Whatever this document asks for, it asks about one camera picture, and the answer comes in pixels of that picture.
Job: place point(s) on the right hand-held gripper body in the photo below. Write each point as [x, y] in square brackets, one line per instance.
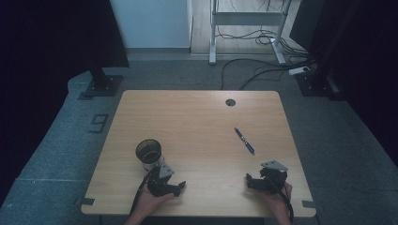
[272, 178]

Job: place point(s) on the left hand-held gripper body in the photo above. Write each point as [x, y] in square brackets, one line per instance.
[158, 182]

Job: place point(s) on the black mesh pen holder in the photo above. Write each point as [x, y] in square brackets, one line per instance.
[149, 154]

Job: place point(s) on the dark blue pen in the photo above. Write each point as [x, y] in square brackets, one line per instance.
[244, 141]

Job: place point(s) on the person's right hand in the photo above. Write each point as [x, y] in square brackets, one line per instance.
[277, 197]

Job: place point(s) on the person's left hand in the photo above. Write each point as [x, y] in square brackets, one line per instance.
[150, 201]

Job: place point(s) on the black tape piece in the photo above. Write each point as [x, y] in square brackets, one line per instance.
[85, 201]
[309, 204]

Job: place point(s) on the black stand base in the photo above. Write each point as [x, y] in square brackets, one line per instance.
[103, 85]
[314, 83]

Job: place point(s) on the white power strip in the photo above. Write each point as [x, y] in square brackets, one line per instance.
[299, 71]

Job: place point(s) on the black curtain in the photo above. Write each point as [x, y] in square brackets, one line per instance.
[47, 47]
[359, 62]

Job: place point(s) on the white metal desk frame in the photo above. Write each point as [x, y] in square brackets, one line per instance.
[247, 18]

